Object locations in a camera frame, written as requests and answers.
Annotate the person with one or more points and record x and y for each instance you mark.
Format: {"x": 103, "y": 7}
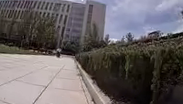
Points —
{"x": 58, "y": 52}

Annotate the concrete kerb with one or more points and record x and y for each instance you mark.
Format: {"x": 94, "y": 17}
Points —
{"x": 91, "y": 88}

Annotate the green overgrown hedge bank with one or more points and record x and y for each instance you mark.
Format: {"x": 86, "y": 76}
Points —
{"x": 138, "y": 64}

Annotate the pale curved building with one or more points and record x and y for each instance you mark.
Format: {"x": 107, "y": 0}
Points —
{"x": 51, "y": 9}

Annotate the row of green trees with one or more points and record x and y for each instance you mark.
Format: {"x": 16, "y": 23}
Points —
{"x": 31, "y": 30}

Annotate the grey concrete slab pavement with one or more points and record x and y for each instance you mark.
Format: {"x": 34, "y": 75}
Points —
{"x": 25, "y": 80}

